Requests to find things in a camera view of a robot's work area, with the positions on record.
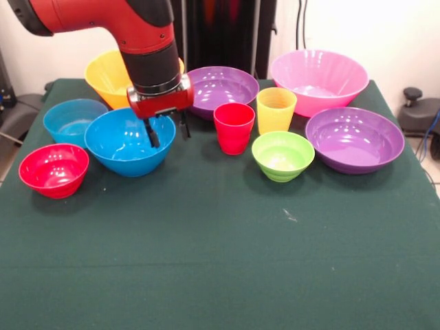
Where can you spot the large pink bowl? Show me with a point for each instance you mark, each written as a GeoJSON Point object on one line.
{"type": "Point", "coordinates": [319, 75]}

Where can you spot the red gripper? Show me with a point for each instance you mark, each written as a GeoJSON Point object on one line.
{"type": "Point", "coordinates": [159, 102]}

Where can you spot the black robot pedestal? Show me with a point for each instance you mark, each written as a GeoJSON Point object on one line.
{"type": "Point", "coordinates": [233, 34]}

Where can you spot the black levelling knob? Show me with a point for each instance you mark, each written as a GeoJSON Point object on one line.
{"type": "Point", "coordinates": [412, 94]}
{"type": "Point", "coordinates": [49, 87]}

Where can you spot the yellow cup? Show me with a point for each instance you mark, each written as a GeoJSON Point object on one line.
{"type": "Point", "coordinates": [275, 113]}

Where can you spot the large yellow bowl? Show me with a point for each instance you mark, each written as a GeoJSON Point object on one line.
{"type": "Point", "coordinates": [103, 75]}

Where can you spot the grey pedestal leg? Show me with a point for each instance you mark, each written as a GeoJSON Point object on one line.
{"type": "Point", "coordinates": [419, 117]}
{"type": "Point", "coordinates": [20, 113]}

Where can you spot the blue bowl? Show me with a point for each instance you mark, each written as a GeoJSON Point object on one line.
{"type": "Point", "coordinates": [113, 148]}

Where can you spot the dark green tablecloth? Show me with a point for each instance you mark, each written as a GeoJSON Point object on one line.
{"type": "Point", "coordinates": [220, 258]}

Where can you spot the small green bowl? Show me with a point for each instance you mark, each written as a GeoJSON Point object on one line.
{"type": "Point", "coordinates": [282, 154]}

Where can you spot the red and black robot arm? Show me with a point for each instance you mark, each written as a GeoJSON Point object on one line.
{"type": "Point", "coordinates": [144, 24]}

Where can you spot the purple bowl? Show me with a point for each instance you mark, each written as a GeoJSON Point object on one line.
{"type": "Point", "coordinates": [354, 137]}
{"type": "Point", "coordinates": [227, 86]}

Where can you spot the black equipment box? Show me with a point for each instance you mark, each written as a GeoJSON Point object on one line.
{"type": "Point", "coordinates": [6, 82]}

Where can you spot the translucent teal bowl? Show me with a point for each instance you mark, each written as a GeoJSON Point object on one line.
{"type": "Point", "coordinates": [65, 117]}

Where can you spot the small red bowl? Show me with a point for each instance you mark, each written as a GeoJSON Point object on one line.
{"type": "Point", "coordinates": [53, 172]}

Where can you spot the red cup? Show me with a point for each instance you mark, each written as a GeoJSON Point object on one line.
{"type": "Point", "coordinates": [233, 130]}

